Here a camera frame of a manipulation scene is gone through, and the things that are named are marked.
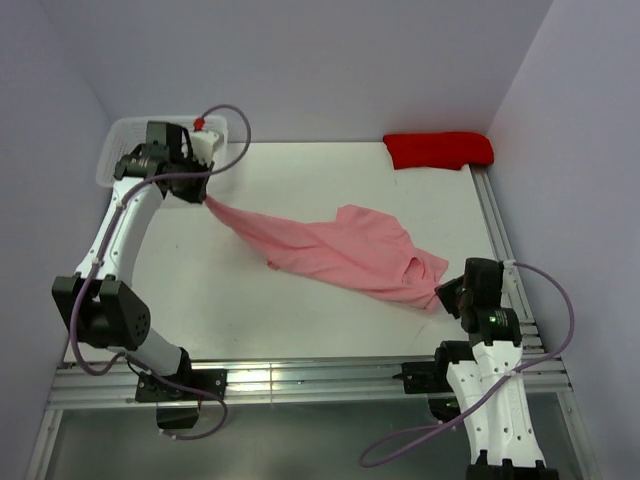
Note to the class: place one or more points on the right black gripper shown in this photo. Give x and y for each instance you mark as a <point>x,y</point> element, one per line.
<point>444,291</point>

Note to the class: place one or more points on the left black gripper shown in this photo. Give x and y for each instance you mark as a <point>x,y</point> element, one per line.
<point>197,195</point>

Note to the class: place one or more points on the pink t shirt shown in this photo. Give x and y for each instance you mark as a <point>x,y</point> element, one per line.
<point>363,250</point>

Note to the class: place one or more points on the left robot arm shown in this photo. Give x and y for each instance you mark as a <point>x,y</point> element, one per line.
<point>97,302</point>

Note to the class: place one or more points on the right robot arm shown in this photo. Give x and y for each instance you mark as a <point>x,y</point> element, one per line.
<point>483,374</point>

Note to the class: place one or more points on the white plastic basket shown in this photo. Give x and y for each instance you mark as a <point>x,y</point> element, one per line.
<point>125,134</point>

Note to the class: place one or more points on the red folded t shirt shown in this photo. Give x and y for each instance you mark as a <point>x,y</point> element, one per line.
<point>444,150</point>

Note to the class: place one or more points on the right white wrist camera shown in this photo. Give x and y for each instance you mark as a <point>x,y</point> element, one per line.
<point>509,281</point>

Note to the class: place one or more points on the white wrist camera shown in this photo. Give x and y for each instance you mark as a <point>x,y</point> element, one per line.
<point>204,144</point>
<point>509,281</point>

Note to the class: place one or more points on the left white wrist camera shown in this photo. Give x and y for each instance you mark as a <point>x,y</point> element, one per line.
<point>204,144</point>

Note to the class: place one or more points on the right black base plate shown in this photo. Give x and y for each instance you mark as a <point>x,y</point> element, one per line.
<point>422,378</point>

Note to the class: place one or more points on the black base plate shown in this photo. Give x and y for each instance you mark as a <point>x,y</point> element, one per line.
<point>422,378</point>
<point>203,384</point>

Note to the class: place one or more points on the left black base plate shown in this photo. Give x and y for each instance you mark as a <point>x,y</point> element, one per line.
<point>203,384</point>

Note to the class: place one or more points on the aluminium front rail frame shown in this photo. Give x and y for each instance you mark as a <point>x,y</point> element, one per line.
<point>281,420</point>

